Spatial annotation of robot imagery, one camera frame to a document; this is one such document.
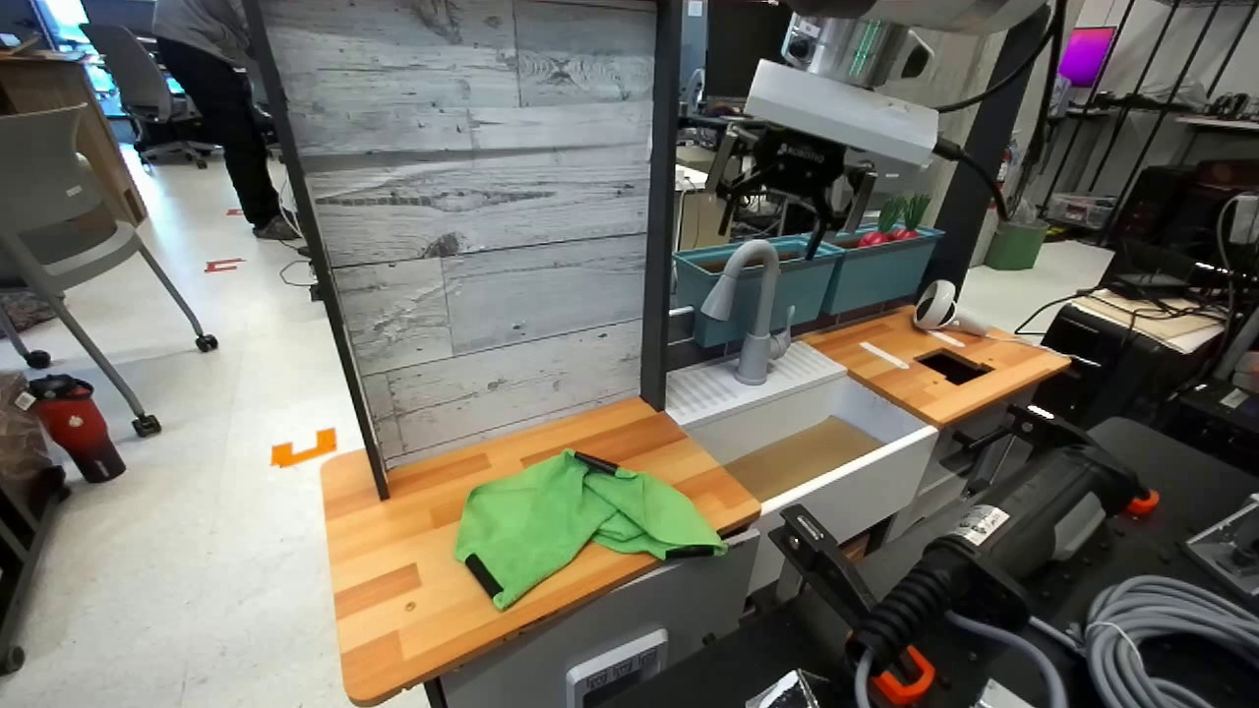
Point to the dark computer monitor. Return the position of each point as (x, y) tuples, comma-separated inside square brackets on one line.
[(743, 46)]

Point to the black frame post with beam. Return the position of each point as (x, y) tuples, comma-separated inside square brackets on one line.
[(978, 200)]

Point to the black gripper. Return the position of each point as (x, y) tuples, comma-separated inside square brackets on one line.
[(789, 163)]

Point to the green microfibre towel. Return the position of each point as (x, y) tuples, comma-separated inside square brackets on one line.
[(553, 525)]

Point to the wooden countertop with hole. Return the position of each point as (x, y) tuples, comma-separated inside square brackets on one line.
[(1014, 358)]

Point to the grey wood-look back panel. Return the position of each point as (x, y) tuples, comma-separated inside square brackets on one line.
[(458, 200)]

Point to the long teal planter box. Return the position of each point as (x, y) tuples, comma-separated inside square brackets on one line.
[(802, 286)]

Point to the purple lit monitor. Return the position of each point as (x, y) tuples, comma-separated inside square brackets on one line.
[(1087, 56)]

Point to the green plant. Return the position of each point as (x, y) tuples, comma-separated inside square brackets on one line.
[(902, 214)]

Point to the thick black frame post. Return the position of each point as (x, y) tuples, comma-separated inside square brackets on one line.
[(659, 200)]

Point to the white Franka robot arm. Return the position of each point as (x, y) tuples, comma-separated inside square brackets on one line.
[(852, 46)]

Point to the teal planter box with plants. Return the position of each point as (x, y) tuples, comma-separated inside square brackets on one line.
[(878, 276)]

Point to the grey toy faucet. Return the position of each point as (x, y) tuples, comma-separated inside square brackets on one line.
[(756, 344)]

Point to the black rolling office chair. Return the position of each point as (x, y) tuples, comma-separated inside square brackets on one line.
[(131, 82)]

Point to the green bucket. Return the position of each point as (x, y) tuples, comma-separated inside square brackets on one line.
[(1018, 247)]

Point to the metal storage shelf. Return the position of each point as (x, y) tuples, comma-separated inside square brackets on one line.
[(1222, 124)]

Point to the grey chair on casters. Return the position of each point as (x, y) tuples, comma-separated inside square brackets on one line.
[(52, 200)]

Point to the plain wooden countertop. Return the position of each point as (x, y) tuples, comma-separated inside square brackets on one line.
[(397, 577)]

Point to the person in dark trousers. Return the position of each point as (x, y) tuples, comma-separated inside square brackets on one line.
[(243, 118)]

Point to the black equipment case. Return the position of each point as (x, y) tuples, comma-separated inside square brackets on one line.
[(1127, 358)]

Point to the white toy sink basin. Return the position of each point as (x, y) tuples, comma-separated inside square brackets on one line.
[(852, 496)]

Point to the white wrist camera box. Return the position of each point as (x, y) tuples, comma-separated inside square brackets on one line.
[(841, 111)]

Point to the slanted thin black frame post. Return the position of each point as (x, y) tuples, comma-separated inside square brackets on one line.
[(315, 238)]

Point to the red water bottle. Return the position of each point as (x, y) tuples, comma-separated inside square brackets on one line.
[(82, 434)]

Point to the white flat stick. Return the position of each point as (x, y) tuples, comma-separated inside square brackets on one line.
[(887, 354)]

